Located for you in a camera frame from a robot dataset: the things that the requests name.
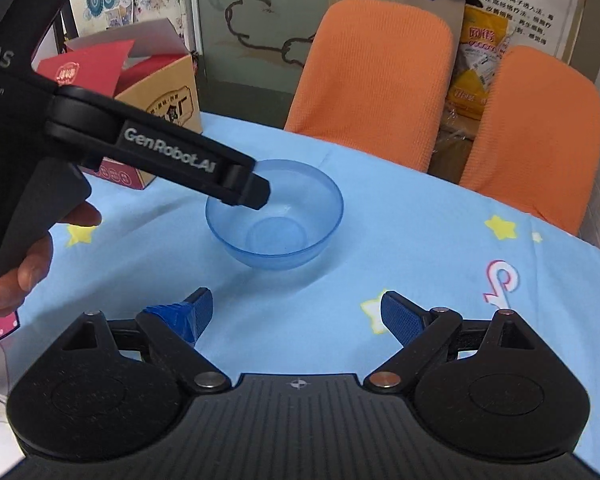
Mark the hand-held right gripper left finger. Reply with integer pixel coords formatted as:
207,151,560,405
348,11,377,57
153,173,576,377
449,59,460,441
27,287,233,396

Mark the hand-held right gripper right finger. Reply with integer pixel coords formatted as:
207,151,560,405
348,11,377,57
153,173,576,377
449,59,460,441
364,290,563,393

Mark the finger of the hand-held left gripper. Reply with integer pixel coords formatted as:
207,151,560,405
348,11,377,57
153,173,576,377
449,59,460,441
44,85,272,211

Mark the blue plastic bowl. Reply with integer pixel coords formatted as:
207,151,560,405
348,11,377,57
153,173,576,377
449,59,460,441
205,159,344,272

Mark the person's left hand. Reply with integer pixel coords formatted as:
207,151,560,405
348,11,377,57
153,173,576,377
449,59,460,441
0,202,103,318

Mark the red cracker box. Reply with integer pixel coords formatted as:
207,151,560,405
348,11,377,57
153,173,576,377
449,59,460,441
34,16,203,191

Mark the blue cartoon pig tablecloth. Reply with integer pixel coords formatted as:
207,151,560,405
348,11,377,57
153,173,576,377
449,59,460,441
0,110,600,461

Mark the frosted glass panel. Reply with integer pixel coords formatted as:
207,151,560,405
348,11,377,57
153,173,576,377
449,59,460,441
197,0,338,128

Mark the orange chair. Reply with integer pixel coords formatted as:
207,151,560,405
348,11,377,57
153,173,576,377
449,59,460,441
459,45,600,236
284,0,455,173

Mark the yellow snack bag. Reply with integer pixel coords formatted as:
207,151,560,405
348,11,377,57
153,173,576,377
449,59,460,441
445,5,518,121

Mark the white text wall poster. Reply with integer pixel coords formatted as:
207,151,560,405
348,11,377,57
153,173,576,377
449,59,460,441
442,0,588,68

